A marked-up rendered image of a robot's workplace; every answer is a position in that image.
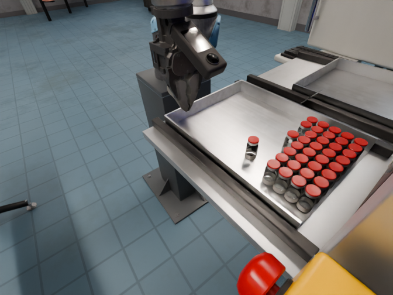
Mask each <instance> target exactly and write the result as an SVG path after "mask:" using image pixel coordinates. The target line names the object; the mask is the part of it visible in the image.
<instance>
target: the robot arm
mask: <svg viewBox="0 0 393 295"><path fill-rule="evenodd" d="M151 3H152V4H153V5H154V6H151V7H150V8H151V14H152V15H154V17H153V18H152V19H151V32H152V35H153V41H152V42H149V46H150V51H151V58H152V61H153V67H154V68H155V70H154V72H155V75H156V78H157V79H159V80H161V81H165V82H166V84H167V91H168V93H169V94H170V95H171V96H172V97H173V98H174V99H175V100H176V102H177V104H178V105H179V106H180V108H181V109H183V110H184V111H185V112H187V111H189V110H190V109H191V107H192V105H193V103H194V101H195V99H196V97H197V93H198V90H199V89H200V86H201V82H202V78H204V79H206V80H208V79H210V78H212V77H214V76H216V75H218V74H221V73H223V72H224V70H225V68H226V66H227V62H226V61H225V59H224V58H223V57H222V56H221V55H220V54H219V53H218V51H217V50H216V49H215V48H216V46H217V42H218V35H219V27H220V19H221V16H220V15H217V8H216V7H215V6H214V5H213V0H151ZM153 55H154V56H153ZM154 61H155V62H154ZM182 79H183V80H182Z"/></svg>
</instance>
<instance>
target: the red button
mask: <svg viewBox="0 0 393 295"><path fill-rule="evenodd" d="M285 270H286V268H285V266H284V265H283V264H282V263H281V262H280V261H279V260H278V259H277V258H276V257H275V256H274V255H273V254H271V253H267V252H263V253H260V254H258V255H256V256H255V257H254V258H253V259H251V261H250V262H249V263H248V264H247V265H246V266H245V267H244V268H243V270H242V271H241V272H240V274H239V278H238V281H237V285H236V286H237V290H238V293H239V294H240V295H275V294H276V293H277V291H279V289H280V287H279V286H278V285H277V284H276V281H277V280H278V279H279V278H280V276H281V275H282V274H283V273H284V271H285Z"/></svg>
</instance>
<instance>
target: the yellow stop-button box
mask: <svg viewBox="0 0 393 295"><path fill-rule="evenodd" d="M275 295H377V294H375V293H374V292H373V291H372V290H370V289H369V288H368V287H367V286H366V285H364V284H363V283H362V282H361V281H359V280H358V279H357V278H356V277H354V276H353V275H352V274H351V273H350V272H348V271H347V270H346V269H345V268H344V267H342V266H341V265H340V264H338V263H337V262H336V261H335V260H334V259H332V258H331V257H330V256H329V255H327V254H325V253H324V252H319V253H317V254H315V255H313V256H312V257H311V259H310V260H309V262H308V263H307V264H306V265H305V266H304V267H303V269H302V270H301V271H300V272H299V273H298V274H297V275H296V276H295V277H294V278H292V279H291V278H290V279H289V278H288V279H287V280H286V281H285V282H284V284H283V285H282V286H281V287H280V289H279V291H277V293H276V294H275Z"/></svg>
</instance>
